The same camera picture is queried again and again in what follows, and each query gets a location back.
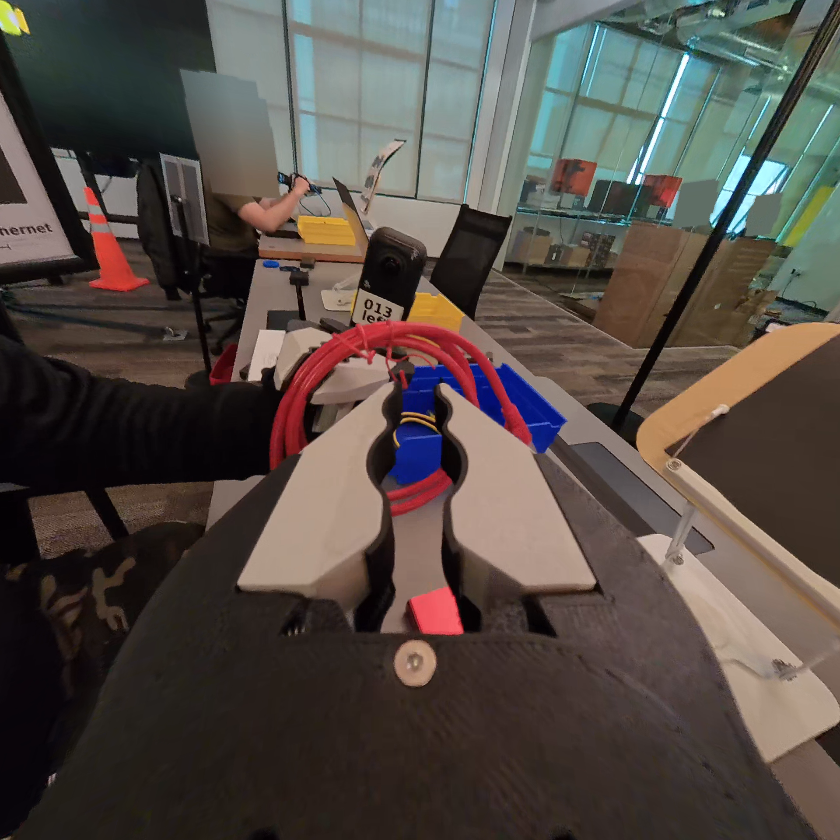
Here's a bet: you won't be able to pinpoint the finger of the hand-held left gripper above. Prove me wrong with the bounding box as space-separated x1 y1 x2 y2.
310 360 395 406
274 325 342 390

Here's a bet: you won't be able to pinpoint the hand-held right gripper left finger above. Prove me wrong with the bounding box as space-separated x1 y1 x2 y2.
236 382 403 634

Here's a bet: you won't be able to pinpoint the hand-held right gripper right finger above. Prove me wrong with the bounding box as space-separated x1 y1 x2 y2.
434 382 598 634

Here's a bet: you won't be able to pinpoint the red ethernet cable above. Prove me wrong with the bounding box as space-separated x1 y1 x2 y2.
269 320 534 519

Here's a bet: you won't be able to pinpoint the blue plastic bin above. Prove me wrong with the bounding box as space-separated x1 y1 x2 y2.
387 363 567 485

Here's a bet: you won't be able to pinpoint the person's left forearm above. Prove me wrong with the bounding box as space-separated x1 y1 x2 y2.
0 335 283 490

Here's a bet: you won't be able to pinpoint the yellow plastic bin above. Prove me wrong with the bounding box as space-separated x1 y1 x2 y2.
406 292 466 333
297 215 359 246

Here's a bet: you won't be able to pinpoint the tan board with black panel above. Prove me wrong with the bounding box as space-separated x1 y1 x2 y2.
637 322 840 683
331 177 377 248

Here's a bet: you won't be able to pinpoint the black mesh office chair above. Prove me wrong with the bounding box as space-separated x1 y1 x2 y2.
430 203 513 322

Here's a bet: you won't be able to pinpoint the wooden desk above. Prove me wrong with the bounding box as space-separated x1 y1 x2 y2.
258 230 370 265

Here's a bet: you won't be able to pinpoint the curved printed strip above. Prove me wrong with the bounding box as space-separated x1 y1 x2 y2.
361 139 407 215

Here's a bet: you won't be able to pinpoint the small red block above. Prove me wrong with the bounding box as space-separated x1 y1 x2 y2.
406 587 466 635

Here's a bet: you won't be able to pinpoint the black floor lamp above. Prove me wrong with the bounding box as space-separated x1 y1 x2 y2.
587 0 840 448

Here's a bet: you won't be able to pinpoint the black jacket on chair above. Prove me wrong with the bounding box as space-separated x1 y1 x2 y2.
134 157 217 300

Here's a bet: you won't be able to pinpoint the grey panel on stand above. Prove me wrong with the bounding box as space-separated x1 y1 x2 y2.
159 153 215 376

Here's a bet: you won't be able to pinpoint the orange black box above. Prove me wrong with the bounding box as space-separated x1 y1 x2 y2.
550 159 599 195
640 174 684 208

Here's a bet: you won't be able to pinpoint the orange traffic cone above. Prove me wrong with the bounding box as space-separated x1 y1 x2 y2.
82 187 151 294

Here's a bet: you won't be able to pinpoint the person's camouflage trousers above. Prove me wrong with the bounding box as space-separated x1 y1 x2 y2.
0 521 206 664

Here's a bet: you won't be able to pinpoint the large cardboard box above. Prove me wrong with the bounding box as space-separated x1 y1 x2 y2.
594 223 778 350

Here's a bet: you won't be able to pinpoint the framed marker poster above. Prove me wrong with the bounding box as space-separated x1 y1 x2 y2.
0 33 94 284

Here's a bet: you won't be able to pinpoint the large black screen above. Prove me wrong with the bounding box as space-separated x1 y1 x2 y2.
0 0 217 158

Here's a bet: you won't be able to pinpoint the yellow ethernet cable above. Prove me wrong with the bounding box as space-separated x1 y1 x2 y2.
392 412 442 448

